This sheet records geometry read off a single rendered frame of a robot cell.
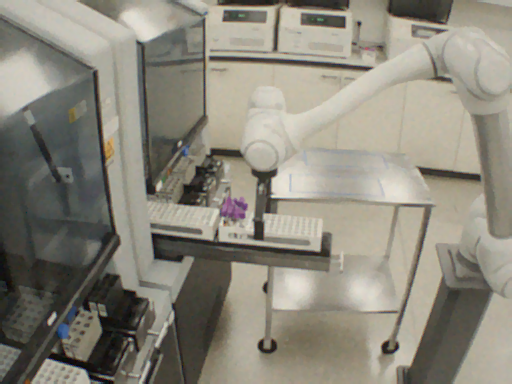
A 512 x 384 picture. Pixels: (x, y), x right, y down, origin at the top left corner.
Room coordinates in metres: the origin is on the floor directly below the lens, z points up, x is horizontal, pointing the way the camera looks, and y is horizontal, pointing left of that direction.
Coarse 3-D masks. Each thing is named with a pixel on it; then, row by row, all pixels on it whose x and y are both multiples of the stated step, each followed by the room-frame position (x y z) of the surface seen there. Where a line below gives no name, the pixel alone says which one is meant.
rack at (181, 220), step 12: (156, 204) 1.28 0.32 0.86; (168, 204) 1.27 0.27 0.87; (156, 216) 1.20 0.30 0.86; (168, 216) 1.21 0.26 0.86; (180, 216) 1.21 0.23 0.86; (192, 216) 1.22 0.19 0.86; (204, 216) 1.22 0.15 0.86; (216, 216) 1.21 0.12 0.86; (156, 228) 1.19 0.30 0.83; (168, 228) 1.22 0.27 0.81; (180, 228) 1.22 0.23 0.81; (192, 228) 1.23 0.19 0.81; (204, 228) 1.16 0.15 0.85; (216, 228) 1.20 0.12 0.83
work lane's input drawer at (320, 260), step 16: (160, 240) 1.16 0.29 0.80; (176, 240) 1.16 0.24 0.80; (192, 240) 1.15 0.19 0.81; (208, 240) 1.15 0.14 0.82; (192, 256) 1.14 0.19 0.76; (208, 256) 1.14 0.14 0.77; (224, 256) 1.13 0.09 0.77; (240, 256) 1.12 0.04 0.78; (256, 256) 1.11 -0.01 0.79; (272, 256) 1.11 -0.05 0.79; (288, 256) 1.10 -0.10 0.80; (304, 256) 1.10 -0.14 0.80; (320, 256) 1.09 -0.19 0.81
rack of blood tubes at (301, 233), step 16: (240, 224) 1.18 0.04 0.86; (272, 224) 1.18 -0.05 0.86; (288, 224) 1.17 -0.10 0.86; (304, 224) 1.17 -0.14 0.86; (320, 224) 1.17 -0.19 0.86; (224, 240) 1.15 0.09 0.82; (240, 240) 1.14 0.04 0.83; (272, 240) 1.17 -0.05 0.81; (288, 240) 1.17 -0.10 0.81; (304, 240) 1.17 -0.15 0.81; (320, 240) 1.11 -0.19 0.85
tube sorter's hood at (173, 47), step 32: (96, 0) 1.34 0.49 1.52; (128, 0) 1.49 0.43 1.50; (160, 0) 1.68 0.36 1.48; (160, 32) 1.32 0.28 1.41; (192, 32) 1.59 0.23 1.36; (160, 64) 1.28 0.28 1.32; (192, 64) 1.59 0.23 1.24; (160, 96) 1.27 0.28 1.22; (192, 96) 1.58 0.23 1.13; (160, 128) 1.26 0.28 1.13; (192, 128) 1.57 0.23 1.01; (160, 160) 1.24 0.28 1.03
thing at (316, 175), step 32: (288, 160) 1.72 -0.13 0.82; (320, 160) 1.73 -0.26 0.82; (352, 160) 1.74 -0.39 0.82; (384, 160) 1.75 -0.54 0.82; (288, 192) 1.45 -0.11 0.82; (320, 192) 1.45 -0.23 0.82; (352, 192) 1.46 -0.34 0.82; (384, 192) 1.46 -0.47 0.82; (416, 192) 1.47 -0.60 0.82; (352, 256) 1.81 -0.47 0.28; (384, 256) 1.81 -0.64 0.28; (416, 256) 1.39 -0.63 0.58; (288, 288) 1.57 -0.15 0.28; (320, 288) 1.57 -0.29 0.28; (352, 288) 1.57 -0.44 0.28; (384, 288) 1.56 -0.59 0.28; (384, 352) 1.40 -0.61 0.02
